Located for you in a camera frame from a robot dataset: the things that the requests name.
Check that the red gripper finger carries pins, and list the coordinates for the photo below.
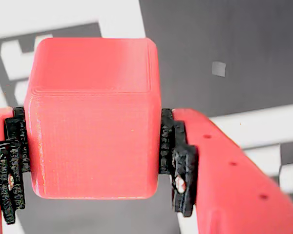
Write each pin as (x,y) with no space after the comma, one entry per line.
(234,190)
(9,158)

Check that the red cube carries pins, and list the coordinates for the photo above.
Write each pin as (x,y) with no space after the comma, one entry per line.
(92,126)

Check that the black white marker board mat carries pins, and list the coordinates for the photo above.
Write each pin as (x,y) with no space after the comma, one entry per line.
(210,36)

